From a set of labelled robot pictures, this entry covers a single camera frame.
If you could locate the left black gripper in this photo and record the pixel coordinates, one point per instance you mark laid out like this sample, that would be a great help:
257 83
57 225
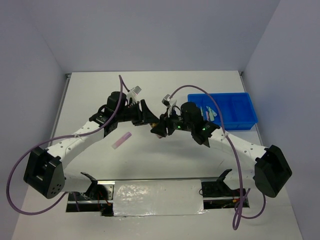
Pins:
144 117

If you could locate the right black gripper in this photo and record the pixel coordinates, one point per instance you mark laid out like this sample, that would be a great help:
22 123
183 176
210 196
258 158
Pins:
164 122

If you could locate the pink clear tube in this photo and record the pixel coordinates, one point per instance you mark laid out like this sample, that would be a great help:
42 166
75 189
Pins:
121 140

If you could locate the pink correction tape stick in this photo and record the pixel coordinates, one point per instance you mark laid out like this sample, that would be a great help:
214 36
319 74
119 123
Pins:
206 115

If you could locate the light blue eraser stick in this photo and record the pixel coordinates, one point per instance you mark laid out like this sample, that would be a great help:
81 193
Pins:
211 114

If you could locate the pink capped glue bottle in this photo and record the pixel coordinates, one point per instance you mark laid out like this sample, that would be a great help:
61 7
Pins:
154 130

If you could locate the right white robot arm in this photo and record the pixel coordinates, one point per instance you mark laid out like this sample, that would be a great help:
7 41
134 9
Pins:
268 170

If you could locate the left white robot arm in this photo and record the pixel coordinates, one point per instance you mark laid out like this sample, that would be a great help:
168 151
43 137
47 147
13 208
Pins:
45 170

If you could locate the blue divided plastic bin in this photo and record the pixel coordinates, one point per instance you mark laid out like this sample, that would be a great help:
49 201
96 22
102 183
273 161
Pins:
237 110

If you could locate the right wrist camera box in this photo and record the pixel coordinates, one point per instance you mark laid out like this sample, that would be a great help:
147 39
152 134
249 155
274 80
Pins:
169 102

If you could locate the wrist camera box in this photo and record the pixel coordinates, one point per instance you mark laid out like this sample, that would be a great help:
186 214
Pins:
133 93
169 102

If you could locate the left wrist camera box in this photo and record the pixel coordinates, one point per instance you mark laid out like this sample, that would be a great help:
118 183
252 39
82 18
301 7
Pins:
133 93

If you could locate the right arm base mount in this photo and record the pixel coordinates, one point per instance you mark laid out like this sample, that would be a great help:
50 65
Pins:
217 195

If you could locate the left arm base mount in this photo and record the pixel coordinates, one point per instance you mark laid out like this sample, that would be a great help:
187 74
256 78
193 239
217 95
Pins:
98 198

